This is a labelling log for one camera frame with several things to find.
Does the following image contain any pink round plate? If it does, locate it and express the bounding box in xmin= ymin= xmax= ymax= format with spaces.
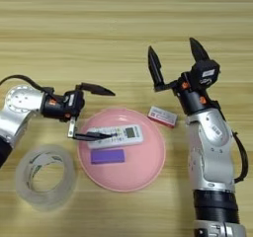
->
xmin=77 ymin=107 xmax=167 ymax=194

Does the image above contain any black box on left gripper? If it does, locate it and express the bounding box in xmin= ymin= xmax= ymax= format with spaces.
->
xmin=63 ymin=90 xmax=86 ymax=116

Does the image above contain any small red white box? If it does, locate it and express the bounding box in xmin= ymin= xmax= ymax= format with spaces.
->
xmin=146 ymin=106 xmax=179 ymax=129

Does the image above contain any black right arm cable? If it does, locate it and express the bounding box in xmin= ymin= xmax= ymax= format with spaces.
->
xmin=230 ymin=130 xmax=250 ymax=185

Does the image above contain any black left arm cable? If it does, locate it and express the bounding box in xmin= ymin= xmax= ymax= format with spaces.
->
xmin=0 ymin=74 xmax=55 ymax=96

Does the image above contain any white remote control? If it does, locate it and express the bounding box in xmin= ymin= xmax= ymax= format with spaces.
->
xmin=86 ymin=123 xmax=145 ymax=150

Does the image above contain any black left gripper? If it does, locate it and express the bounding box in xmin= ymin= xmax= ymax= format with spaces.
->
xmin=41 ymin=81 xmax=117 ymax=142

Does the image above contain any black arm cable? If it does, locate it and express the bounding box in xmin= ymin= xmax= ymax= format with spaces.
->
xmin=230 ymin=130 xmax=250 ymax=185
xmin=0 ymin=74 xmax=55 ymax=96

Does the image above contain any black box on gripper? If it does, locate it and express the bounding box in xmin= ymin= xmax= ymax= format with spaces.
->
xmin=63 ymin=90 xmax=86 ymax=116
xmin=191 ymin=59 xmax=221 ymax=90

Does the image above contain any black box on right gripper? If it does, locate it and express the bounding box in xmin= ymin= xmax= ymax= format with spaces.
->
xmin=191 ymin=59 xmax=221 ymax=90

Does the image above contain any clear tape roll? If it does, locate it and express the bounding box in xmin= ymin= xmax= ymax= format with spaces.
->
xmin=14 ymin=144 xmax=79 ymax=212

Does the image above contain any purple rectangular block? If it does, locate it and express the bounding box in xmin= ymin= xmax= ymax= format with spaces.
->
xmin=90 ymin=148 xmax=127 ymax=166

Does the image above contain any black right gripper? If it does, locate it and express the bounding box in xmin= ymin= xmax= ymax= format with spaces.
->
xmin=147 ymin=37 xmax=221 ymax=117

